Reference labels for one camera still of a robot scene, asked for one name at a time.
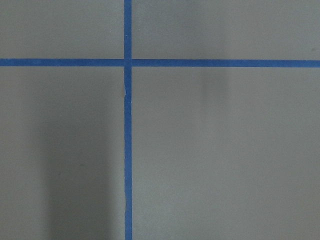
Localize brown paper table cover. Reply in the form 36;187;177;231
0;0;320;240

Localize blue tape grid lines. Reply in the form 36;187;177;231
0;0;320;240

